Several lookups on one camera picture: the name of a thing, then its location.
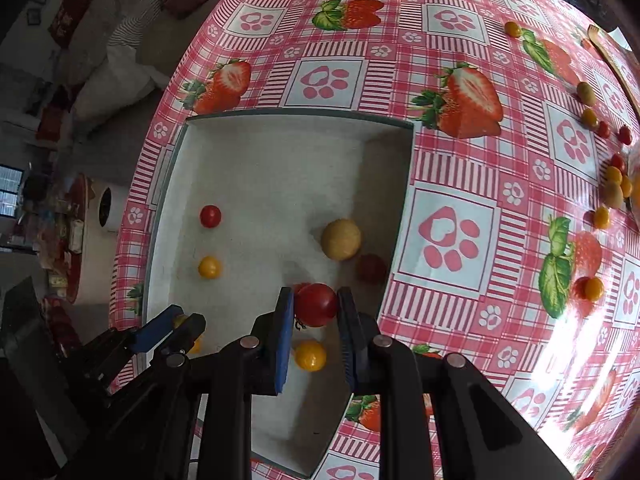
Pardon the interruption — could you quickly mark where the red wall hanging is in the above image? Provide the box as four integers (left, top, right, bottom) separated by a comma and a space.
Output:
47, 0, 93, 50

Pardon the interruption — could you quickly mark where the clear glass bowl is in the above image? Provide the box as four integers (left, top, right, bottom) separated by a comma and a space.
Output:
625, 145, 640, 231

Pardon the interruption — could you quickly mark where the white pillow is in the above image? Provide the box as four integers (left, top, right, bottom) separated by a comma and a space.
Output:
70, 45, 171, 123

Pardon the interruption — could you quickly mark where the striped pillow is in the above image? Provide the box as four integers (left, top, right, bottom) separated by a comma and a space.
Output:
107, 0, 201, 51

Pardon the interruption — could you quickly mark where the white cylindrical appliance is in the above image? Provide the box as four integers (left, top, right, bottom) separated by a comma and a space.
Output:
87, 185, 132, 235

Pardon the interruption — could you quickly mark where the pink strawberry print tablecloth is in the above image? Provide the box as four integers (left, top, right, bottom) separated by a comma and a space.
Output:
109, 0, 640, 480

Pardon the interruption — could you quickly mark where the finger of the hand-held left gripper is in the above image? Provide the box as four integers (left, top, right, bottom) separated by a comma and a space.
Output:
150, 312, 207, 363
130, 304, 184, 357

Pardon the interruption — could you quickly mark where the red cherry tomato with stem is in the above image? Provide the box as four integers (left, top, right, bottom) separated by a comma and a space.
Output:
293, 282, 340, 332

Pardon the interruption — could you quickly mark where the white foam tray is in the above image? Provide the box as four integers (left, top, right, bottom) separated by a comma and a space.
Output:
142, 107, 416, 479

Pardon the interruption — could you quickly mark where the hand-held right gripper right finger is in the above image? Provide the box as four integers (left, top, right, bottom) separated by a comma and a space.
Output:
336, 286, 576, 480

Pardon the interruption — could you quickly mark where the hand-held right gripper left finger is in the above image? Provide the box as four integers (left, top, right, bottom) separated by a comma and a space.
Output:
60, 287, 296, 480

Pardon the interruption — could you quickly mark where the round red side table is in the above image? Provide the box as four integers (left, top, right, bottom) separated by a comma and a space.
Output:
35, 172, 98, 306

